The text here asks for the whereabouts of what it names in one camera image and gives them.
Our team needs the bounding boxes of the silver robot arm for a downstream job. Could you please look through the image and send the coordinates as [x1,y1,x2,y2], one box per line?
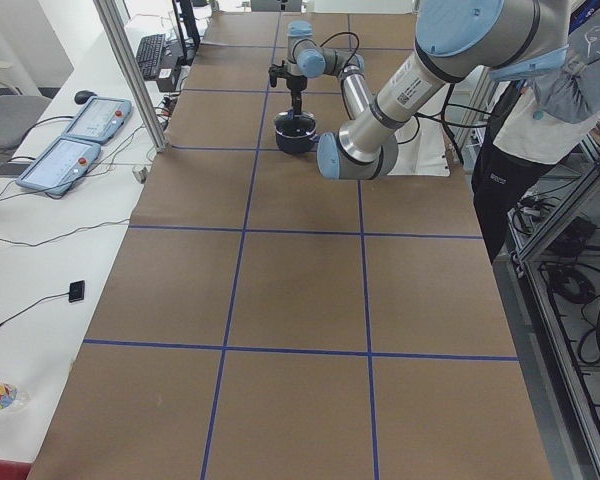
[282,1,571,180]

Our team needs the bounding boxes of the red yellow drink bottle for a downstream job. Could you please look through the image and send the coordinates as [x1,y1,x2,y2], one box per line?
[0,381,29,412]

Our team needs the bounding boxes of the far blue teach pendant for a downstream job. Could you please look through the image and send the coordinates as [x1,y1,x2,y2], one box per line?
[63,96,132,145]

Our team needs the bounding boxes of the grey office chair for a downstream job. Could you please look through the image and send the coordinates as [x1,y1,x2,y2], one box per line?
[0,60,51,165]

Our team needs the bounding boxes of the glass pot lid blue knob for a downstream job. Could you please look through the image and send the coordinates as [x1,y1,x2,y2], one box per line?
[274,110,316,138]

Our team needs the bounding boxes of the black keyboard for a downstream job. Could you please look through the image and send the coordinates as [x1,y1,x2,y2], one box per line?
[136,34,165,80]

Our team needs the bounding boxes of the dark blue saucepan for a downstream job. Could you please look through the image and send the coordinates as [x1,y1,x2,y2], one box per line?
[274,110,320,155]

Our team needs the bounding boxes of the blue teach pendant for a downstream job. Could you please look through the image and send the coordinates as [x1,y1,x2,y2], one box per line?
[63,96,132,145]
[16,136,101,195]

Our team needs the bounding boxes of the black computer mouse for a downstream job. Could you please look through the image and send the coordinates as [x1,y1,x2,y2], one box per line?
[74,90,96,105]

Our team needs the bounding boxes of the aluminium frame post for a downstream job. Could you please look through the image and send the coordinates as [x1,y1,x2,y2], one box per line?
[93,0,167,153]

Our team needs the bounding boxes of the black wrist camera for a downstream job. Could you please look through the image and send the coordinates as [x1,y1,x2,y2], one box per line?
[268,60,288,88]

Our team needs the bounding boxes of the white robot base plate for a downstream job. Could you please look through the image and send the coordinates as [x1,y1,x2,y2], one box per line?
[389,117,450,177]

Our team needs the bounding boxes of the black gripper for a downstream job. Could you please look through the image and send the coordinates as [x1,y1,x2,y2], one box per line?
[286,75,305,117]

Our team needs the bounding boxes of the small black device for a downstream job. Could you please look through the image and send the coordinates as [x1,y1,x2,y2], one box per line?
[68,280,86,303]

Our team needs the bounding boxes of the near blue teach pendant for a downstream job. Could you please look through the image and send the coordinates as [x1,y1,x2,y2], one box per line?
[16,136,101,195]

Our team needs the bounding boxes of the person in grey jacket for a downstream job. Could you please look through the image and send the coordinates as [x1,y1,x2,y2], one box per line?
[471,8,600,259]

